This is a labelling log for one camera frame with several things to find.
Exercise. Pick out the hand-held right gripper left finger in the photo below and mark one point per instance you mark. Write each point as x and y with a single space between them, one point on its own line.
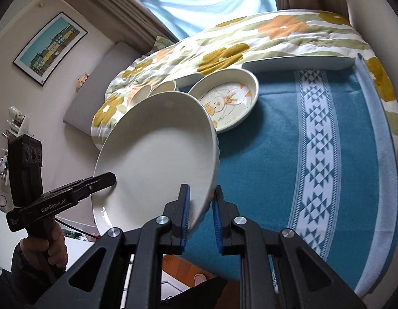
185 212

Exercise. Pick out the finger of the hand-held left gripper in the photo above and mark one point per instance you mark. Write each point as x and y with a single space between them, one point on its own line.
79 193
102 179

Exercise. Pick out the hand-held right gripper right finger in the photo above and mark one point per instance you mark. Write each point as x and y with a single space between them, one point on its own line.
217 219

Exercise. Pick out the stack of white duck plates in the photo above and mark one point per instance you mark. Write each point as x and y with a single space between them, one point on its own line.
154 154

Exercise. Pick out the brown plate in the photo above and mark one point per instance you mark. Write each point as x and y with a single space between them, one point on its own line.
141 94

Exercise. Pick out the white bowl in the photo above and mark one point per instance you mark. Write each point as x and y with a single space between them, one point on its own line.
165 87

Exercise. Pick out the duck print plate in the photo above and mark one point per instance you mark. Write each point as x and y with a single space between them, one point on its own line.
224 103

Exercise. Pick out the person's left forearm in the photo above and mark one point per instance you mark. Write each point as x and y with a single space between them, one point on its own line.
12 283

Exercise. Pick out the person's left hand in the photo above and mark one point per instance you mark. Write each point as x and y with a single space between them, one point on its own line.
55 243

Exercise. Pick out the white shelf rack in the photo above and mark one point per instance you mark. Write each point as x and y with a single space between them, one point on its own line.
15 122

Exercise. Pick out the white slipper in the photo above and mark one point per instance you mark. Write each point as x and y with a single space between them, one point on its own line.
199 278

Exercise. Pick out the grey headboard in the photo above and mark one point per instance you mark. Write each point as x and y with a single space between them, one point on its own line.
89 96

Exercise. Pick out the teal patterned blanket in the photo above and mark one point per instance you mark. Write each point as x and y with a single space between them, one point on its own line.
276 151

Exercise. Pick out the small ornament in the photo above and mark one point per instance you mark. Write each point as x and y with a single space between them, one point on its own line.
83 82

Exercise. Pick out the long white tray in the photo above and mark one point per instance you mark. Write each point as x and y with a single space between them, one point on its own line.
186 79
299 62

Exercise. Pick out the floral blanket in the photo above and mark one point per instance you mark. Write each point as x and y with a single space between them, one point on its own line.
250 35

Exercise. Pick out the light blue curtain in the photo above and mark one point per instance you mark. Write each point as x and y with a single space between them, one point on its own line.
205 3

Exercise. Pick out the framed wall poster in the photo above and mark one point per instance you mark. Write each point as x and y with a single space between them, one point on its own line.
47 50

